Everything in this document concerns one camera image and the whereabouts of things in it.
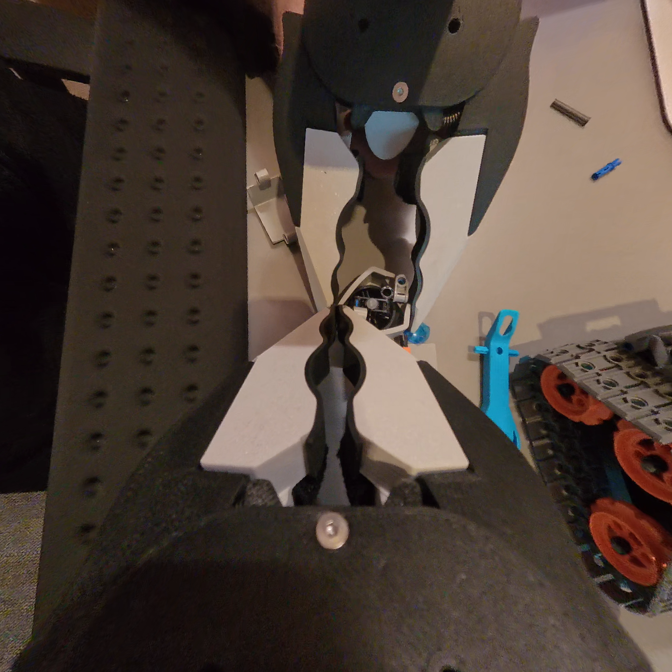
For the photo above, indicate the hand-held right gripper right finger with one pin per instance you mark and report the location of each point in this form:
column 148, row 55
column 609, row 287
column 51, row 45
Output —
column 415, row 420

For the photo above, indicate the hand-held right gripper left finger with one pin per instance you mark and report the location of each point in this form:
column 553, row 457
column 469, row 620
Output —
column 263, row 420

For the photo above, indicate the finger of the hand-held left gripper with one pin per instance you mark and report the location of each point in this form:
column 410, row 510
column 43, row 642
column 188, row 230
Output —
column 323, row 184
column 454, row 184

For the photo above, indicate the grey toy wheel frame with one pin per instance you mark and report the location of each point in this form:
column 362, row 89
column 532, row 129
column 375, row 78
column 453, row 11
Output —
column 380, row 299

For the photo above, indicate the blue round toy gear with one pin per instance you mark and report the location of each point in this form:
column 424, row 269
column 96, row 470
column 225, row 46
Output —
column 418, row 333

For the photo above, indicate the blue toy wrench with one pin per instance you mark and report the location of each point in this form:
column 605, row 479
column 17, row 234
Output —
column 500, row 378

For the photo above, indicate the small black toy pin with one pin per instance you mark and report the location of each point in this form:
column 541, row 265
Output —
column 570, row 112

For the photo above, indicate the small blue toy pin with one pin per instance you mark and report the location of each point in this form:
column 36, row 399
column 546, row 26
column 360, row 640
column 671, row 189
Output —
column 606, row 168

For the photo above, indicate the black perforated mat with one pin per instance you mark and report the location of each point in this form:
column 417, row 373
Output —
column 147, row 315

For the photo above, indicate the grey orange tracked toy robot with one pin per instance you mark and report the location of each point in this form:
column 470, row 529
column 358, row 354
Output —
column 609, row 462

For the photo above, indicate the white book stand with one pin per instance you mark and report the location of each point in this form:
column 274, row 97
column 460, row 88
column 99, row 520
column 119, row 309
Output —
column 662, row 53

